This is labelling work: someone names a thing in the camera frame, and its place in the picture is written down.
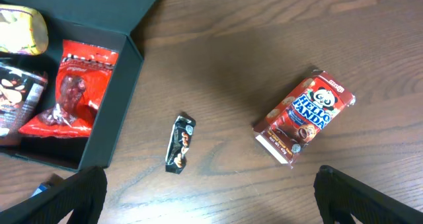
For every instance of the small blue carton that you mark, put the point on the small blue carton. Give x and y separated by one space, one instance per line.
41 188

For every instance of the black candy wrapper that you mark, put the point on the black candy wrapper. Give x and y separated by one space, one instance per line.
179 143

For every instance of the red Pringles can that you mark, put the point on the red Pringles can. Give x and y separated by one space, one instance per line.
21 91

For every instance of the dark green box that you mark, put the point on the dark green box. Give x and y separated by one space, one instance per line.
104 23

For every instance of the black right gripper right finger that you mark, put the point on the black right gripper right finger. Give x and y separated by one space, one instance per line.
343 199

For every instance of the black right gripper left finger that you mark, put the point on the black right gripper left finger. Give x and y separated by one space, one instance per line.
81 195

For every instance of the yellow snack cup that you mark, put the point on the yellow snack cup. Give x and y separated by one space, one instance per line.
23 31

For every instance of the red snack bag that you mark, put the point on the red snack bag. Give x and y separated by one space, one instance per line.
83 76

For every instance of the red Hello Panda box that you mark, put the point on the red Hello Panda box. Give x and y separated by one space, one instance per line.
294 122

